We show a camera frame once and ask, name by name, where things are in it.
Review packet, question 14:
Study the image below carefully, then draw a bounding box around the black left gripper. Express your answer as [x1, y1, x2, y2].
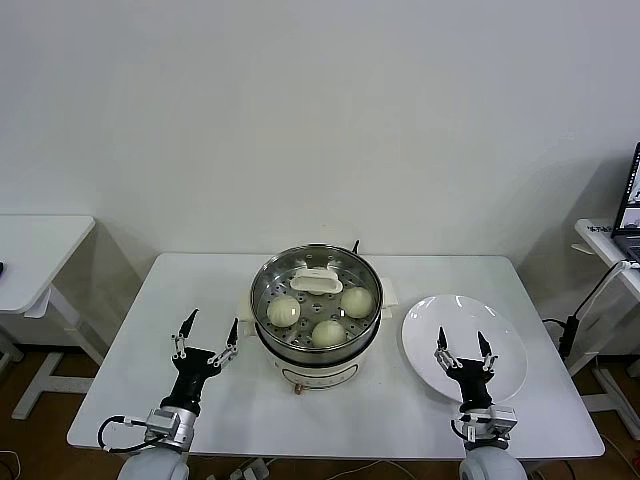
[159, 308, 241, 412]

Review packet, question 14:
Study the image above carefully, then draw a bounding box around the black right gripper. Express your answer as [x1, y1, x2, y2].
[433, 326, 500, 409]

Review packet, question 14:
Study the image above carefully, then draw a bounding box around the white steamed baozi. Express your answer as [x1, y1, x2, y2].
[266, 294, 302, 329]
[340, 287, 375, 320]
[311, 319, 348, 350]

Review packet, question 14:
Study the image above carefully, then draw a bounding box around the perforated steel steamer basket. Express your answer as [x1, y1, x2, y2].
[248, 243, 384, 355]

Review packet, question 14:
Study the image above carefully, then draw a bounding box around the round white plate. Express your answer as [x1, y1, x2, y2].
[401, 293, 529, 405]

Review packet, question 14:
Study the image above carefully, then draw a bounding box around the white electric cooker pot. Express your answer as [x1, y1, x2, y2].
[234, 278, 401, 397]

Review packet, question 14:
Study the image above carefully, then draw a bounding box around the white desk with laptop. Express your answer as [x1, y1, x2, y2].
[571, 217, 640, 426]

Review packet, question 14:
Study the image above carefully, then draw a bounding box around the white side desk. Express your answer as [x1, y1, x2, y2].
[0, 214, 109, 421]

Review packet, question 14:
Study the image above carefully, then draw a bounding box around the grey open laptop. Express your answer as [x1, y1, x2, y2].
[613, 141, 640, 264]

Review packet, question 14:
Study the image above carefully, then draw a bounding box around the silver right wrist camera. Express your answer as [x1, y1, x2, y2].
[452, 405, 517, 449]

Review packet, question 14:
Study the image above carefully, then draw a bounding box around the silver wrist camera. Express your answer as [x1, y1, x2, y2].
[452, 405, 517, 449]
[144, 408, 180, 440]

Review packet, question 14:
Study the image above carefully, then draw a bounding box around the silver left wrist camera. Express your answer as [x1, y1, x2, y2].
[144, 408, 180, 440]

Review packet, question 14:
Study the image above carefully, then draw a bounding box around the black power adapter with cable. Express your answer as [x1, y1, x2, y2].
[539, 310, 581, 357]

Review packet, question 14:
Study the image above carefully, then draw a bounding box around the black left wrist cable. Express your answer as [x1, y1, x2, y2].
[97, 415, 151, 454]

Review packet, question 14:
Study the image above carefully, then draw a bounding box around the white laptop cable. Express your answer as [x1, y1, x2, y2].
[574, 258, 640, 321]

